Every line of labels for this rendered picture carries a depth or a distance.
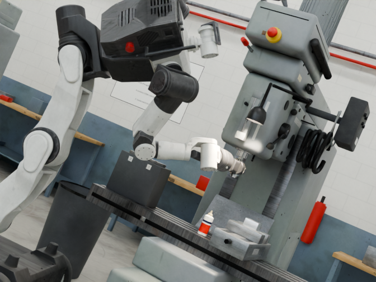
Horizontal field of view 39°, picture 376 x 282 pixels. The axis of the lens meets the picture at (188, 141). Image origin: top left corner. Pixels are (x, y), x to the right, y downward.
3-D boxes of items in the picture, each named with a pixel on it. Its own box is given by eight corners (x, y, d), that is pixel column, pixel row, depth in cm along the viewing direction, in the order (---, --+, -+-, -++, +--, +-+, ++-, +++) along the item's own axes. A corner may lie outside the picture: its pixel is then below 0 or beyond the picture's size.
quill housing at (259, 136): (261, 156, 212) (291, 83, 213) (216, 138, 220) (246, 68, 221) (271, 163, 229) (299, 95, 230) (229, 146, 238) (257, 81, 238)
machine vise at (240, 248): (242, 261, 195) (253, 234, 196) (207, 244, 202) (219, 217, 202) (265, 259, 227) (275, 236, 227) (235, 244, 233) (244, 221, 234)
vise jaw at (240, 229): (258, 244, 206) (262, 234, 206) (225, 228, 213) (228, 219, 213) (261, 244, 212) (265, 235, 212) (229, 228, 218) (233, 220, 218)
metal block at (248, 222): (253, 236, 214) (258, 223, 214) (239, 230, 216) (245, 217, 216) (256, 237, 218) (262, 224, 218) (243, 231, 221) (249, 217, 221)
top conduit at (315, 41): (316, 47, 201) (320, 39, 201) (306, 44, 203) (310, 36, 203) (330, 80, 242) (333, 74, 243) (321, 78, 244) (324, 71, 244)
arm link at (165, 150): (182, 167, 203) (132, 163, 199) (180, 149, 211) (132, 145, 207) (187, 145, 196) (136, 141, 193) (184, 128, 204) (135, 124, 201)
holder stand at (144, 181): (145, 206, 231) (163, 164, 231) (105, 187, 239) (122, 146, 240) (155, 207, 242) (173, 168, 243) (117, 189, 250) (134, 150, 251)
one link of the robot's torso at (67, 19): (49, 6, 199) (94, -2, 197) (61, 17, 211) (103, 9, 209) (57, 78, 196) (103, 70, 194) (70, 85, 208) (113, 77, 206)
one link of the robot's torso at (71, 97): (14, 158, 193) (54, 38, 195) (33, 160, 210) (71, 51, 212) (51, 170, 191) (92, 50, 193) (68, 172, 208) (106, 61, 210)
